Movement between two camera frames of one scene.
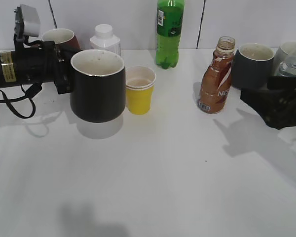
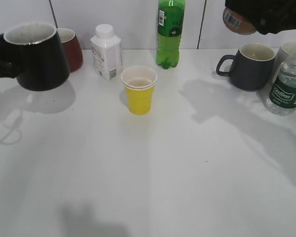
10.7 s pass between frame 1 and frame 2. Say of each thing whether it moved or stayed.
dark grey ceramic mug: stayed
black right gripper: moved
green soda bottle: stayed
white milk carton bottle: stayed
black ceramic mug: moved
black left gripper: moved
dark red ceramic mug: stayed
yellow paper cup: stayed
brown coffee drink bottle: moved
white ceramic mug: stayed
